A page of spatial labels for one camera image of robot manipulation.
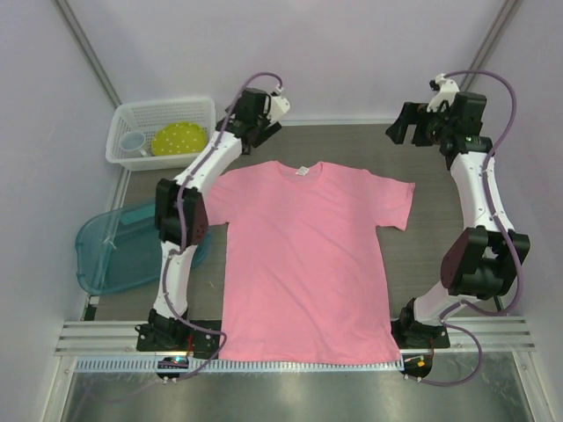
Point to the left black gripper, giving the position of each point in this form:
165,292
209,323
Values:
266,130

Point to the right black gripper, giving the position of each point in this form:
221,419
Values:
412,113

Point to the pink t-shirt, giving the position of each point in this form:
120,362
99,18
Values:
304,272

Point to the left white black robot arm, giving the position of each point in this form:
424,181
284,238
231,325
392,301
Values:
181,217

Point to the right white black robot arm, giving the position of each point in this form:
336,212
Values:
482,263

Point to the yellow-green dotted plate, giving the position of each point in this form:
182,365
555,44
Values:
179,139

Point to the white plastic basket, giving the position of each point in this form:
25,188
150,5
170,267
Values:
151,116

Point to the light blue mug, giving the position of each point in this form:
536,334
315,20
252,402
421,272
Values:
134,145

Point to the teal transparent plastic bin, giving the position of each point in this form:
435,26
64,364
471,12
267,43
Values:
119,250

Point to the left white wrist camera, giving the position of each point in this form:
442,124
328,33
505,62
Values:
278,106

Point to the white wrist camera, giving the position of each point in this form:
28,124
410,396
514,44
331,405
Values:
445,90
278,106

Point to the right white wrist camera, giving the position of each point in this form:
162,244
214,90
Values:
445,90

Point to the white slotted cable duct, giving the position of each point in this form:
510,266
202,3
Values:
179,365

